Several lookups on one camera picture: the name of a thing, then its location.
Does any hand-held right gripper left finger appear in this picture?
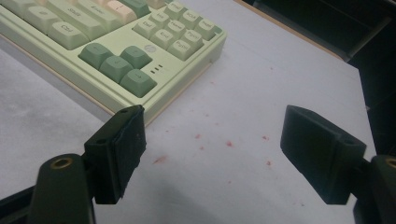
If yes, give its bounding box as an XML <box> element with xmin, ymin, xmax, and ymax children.
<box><xmin>27</xmin><ymin>105</ymin><xmax>148</xmax><ymax>224</ymax></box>

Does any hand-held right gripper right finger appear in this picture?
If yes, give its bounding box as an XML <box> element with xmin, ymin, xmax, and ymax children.
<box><xmin>279</xmin><ymin>105</ymin><xmax>396</xmax><ymax>224</ymax></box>

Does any green mechanical keyboard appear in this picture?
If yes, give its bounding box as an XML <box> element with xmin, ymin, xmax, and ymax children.
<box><xmin>0</xmin><ymin>0</ymin><xmax>228</xmax><ymax>126</ymax></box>

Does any white textured cloth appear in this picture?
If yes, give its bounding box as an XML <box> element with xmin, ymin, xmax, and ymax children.
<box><xmin>0</xmin><ymin>46</ymin><xmax>106</xmax><ymax>200</ymax></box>

